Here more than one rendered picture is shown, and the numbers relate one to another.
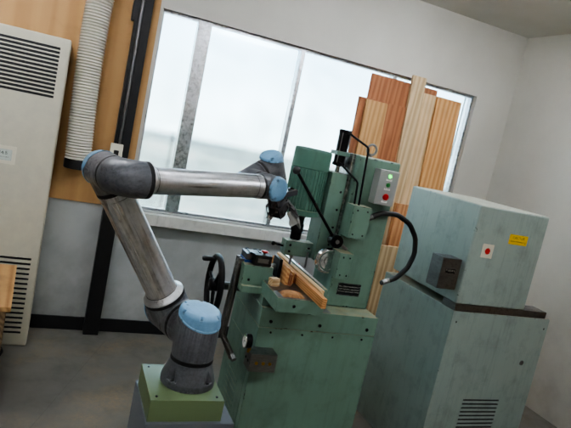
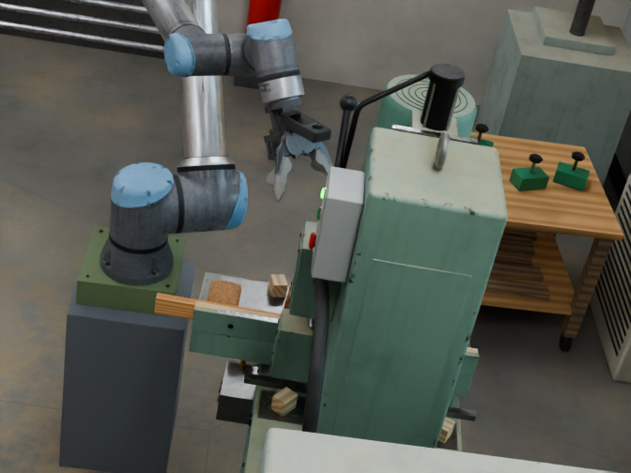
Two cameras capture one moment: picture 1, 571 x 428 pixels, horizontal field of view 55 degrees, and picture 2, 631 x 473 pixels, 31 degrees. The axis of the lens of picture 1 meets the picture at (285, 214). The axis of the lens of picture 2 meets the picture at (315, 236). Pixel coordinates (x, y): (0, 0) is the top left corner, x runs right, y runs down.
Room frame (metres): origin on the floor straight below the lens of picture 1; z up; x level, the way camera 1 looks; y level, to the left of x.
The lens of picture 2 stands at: (2.98, -1.93, 2.42)
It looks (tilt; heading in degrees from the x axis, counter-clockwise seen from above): 34 degrees down; 107
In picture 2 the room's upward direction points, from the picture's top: 11 degrees clockwise
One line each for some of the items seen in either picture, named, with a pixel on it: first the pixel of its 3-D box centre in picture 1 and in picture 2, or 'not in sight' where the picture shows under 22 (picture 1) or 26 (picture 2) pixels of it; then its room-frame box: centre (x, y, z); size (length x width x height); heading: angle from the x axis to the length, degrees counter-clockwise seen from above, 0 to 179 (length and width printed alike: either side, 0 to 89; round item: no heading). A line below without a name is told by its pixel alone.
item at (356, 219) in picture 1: (356, 221); (317, 270); (2.50, -0.32, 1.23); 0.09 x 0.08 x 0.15; 110
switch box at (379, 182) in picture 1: (383, 187); (337, 224); (2.54, -0.42, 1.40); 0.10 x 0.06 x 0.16; 110
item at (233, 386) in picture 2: (260, 359); (237, 392); (2.27, -0.02, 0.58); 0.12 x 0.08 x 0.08; 110
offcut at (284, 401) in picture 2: not in sight; (284, 401); (2.46, -0.24, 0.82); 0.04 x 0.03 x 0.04; 74
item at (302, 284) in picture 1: (296, 278); (310, 328); (2.44, -0.11, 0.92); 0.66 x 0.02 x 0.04; 20
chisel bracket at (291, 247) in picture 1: (296, 249); not in sight; (2.57, -0.09, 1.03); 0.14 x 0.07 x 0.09; 110
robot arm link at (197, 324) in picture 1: (195, 329); (144, 204); (1.85, 0.22, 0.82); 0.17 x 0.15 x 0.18; 42
